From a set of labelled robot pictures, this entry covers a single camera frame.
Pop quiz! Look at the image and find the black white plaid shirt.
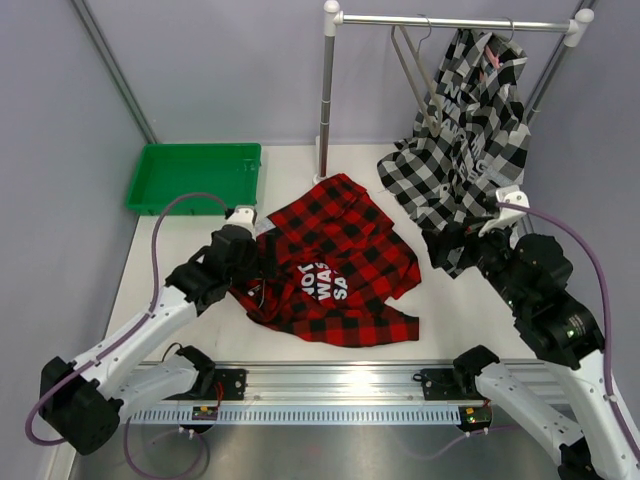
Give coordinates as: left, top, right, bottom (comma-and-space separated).
376, 27, 532, 279

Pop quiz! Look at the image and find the metal clothes hanger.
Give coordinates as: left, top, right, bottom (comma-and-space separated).
390, 13, 446, 137

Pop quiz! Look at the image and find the pink clothes hanger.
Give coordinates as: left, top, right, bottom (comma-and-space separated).
480, 44, 503, 79

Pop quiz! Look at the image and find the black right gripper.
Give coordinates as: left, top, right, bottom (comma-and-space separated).
421, 212, 528, 311

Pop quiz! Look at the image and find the green plastic tray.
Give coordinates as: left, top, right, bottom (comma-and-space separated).
126, 143, 262, 216

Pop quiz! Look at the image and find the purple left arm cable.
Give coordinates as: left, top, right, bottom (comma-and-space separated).
24, 192, 236, 446

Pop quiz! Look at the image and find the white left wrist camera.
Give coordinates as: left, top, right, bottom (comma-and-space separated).
225, 205, 258, 237

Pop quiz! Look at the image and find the red black plaid shirt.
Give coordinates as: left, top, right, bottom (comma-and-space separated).
231, 173, 421, 348

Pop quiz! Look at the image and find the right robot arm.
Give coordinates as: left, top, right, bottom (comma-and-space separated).
422, 224, 639, 479

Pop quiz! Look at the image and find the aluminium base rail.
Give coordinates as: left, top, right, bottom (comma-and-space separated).
129, 360, 571, 406

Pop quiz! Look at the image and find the white slotted cable duct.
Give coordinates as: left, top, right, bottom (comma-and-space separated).
131, 403, 461, 426

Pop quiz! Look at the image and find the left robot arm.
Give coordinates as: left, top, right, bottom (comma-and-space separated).
36, 224, 276, 455

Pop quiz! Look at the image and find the metal clothes rack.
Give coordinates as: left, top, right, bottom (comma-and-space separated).
314, 1, 597, 182

